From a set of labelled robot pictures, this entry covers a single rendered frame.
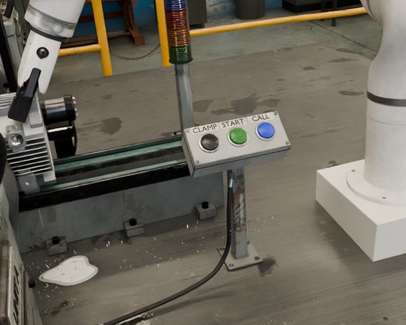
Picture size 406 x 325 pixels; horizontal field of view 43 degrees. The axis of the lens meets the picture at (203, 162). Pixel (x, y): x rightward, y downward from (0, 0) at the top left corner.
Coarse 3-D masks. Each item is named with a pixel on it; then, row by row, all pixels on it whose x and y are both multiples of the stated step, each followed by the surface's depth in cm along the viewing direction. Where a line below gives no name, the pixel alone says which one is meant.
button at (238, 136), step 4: (236, 128) 86; (240, 128) 86; (232, 132) 86; (236, 132) 86; (240, 132) 86; (244, 132) 86; (232, 136) 85; (236, 136) 86; (240, 136) 86; (244, 136) 86; (232, 140) 85; (236, 140) 85; (240, 140) 85; (244, 140) 86
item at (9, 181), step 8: (8, 168) 81; (8, 176) 79; (8, 184) 76; (16, 184) 82; (8, 192) 75; (16, 192) 80; (8, 200) 73; (16, 200) 78; (16, 208) 76; (16, 216) 75; (16, 224) 73; (16, 232) 71; (16, 240) 70
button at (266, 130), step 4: (260, 124) 87; (264, 124) 87; (268, 124) 87; (260, 128) 87; (264, 128) 87; (268, 128) 87; (272, 128) 87; (260, 132) 86; (264, 132) 86; (268, 132) 87; (272, 132) 87; (260, 136) 87; (264, 136) 86; (268, 136) 86; (272, 136) 87
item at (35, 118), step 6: (30, 114) 95; (36, 114) 95; (30, 120) 95; (36, 120) 95; (30, 126) 96; (36, 126) 96; (42, 126) 97; (48, 174) 101; (54, 174) 101; (48, 180) 101; (54, 180) 101
